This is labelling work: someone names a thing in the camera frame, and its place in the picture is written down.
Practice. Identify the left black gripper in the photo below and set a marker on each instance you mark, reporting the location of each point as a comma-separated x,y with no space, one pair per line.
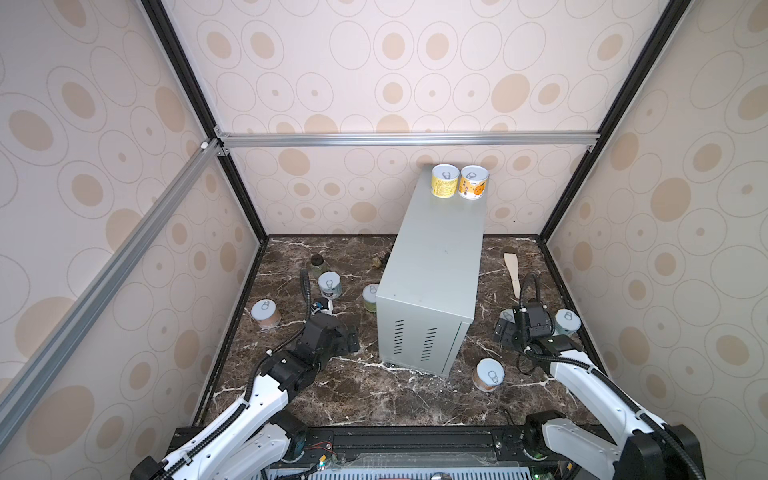
344,345

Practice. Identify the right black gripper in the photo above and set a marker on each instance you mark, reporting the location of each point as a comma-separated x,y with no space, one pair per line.
509,333

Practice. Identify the orange label can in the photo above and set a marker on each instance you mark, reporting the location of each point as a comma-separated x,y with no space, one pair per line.
473,182

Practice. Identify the yellow label can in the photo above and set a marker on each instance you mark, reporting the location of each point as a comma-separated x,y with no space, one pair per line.
444,180

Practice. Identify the pink label can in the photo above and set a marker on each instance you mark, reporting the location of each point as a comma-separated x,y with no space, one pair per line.
508,315

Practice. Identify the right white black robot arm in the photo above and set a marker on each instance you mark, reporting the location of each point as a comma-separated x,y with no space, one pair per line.
606,402

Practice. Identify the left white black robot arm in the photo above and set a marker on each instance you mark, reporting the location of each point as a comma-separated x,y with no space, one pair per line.
240,414

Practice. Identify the teal label can right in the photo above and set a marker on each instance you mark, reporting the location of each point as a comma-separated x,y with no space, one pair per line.
566,322

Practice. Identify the teal label can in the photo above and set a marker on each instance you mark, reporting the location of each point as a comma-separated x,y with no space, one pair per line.
330,285
566,322

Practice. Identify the teal label can left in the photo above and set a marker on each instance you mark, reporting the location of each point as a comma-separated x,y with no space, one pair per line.
330,285

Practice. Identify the green label can behind cabinet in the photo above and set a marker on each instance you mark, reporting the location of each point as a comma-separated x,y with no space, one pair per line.
369,297

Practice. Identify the wooden spatula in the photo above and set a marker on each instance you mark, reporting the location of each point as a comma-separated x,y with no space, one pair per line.
512,265

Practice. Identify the brown label can left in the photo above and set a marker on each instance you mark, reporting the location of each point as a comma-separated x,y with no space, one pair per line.
265,313

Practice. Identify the red label can front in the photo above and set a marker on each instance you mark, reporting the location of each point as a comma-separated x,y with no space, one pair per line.
488,375

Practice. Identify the grey metal cabinet box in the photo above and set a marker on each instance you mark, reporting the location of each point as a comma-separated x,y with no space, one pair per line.
426,298

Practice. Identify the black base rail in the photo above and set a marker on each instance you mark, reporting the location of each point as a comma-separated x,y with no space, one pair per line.
409,452

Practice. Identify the horizontal aluminium frame bar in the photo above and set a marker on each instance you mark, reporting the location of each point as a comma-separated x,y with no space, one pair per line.
227,141

